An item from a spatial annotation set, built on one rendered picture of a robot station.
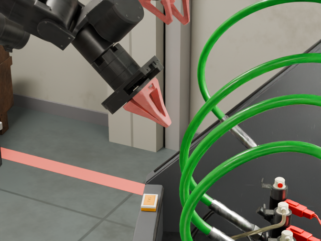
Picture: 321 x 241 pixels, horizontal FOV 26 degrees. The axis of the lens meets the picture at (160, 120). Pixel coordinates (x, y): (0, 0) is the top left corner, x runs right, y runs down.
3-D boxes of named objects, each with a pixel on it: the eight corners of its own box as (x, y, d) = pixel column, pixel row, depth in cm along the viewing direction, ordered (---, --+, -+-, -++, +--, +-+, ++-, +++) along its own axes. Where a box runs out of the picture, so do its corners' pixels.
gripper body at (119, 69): (149, 76, 106) (116, 39, 106) (107, 113, 111) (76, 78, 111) (163, 62, 112) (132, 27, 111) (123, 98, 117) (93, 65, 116)
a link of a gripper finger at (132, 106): (182, 117, 107) (142, 71, 106) (152, 142, 110) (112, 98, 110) (196, 101, 113) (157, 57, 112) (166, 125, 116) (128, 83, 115)
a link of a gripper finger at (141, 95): (172, 125, 108) (132, 81, 107) (142, 149, 112) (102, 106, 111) (186, 109, 114) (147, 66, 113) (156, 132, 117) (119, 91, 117)
